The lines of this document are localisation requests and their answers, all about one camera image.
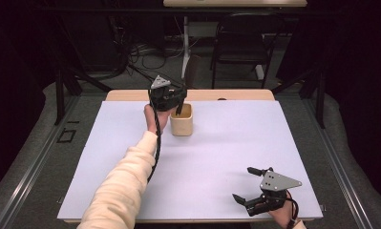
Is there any black metal frame bar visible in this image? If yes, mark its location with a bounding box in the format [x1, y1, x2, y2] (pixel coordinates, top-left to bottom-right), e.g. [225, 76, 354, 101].
[34, 6, 339, 15]

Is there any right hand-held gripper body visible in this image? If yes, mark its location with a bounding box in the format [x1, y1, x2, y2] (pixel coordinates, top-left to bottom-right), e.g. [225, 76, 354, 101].
[243, 167, 304, 218]

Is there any white table mat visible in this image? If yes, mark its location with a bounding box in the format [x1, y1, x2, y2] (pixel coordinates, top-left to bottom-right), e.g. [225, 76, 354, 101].
[56, 99, 324, 220]

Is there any black toy cleaver knife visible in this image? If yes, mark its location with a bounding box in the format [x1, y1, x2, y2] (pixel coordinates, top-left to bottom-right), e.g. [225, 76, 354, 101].
[175, 53, 202, 116]

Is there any bundle of floor cables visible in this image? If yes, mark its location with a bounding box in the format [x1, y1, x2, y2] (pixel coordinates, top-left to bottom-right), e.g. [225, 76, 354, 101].
[126, 39, 187, 91]

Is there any light wooden table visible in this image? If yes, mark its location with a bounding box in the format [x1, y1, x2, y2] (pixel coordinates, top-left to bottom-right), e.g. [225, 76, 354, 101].
[63, 89, 317, 224]

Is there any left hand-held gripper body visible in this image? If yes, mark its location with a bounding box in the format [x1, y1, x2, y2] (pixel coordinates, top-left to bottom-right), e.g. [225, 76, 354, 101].
[149, 74, 180, 113]

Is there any square wooden cup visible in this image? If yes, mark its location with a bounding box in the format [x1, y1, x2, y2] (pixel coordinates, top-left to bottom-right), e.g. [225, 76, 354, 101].
[169, 103, 194, 137]

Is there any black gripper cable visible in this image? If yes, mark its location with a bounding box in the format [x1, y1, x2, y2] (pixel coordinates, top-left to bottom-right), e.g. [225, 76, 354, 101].
[146, 89, 163, 183]
[285, 190, 300, 229]

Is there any metal floor rail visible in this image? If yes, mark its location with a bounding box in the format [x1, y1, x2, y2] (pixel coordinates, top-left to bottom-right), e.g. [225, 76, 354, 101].
[0, 94, 81, 229]
[302, 97, 375, 229]

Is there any black folding chair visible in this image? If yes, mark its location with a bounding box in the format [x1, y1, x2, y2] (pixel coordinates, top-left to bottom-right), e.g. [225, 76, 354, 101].
[209, 12, 286, 91]

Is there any black metal stand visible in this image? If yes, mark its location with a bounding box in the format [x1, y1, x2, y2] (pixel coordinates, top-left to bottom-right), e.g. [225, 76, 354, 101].
[270, 67, 327, 130]
[53, 67, 114, 127]

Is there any person's right hand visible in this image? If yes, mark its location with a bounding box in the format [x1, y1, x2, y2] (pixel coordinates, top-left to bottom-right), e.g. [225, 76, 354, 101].
[266, 192, 295, 229]

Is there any person's left hand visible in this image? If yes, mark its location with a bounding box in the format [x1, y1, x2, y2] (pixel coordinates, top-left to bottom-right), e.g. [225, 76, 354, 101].
[143, 103, 177, 135]

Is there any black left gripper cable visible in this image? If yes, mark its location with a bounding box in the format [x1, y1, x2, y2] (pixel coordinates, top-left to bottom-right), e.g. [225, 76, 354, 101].
[146, 89, 163, 183]

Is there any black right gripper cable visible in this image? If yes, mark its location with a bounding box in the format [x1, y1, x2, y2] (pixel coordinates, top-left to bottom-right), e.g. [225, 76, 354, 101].
[285, 190, 300, 229]

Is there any wooden desk with white legs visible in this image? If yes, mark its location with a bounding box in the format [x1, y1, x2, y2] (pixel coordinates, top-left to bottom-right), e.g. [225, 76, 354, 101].
[162, 0, 308, 81]

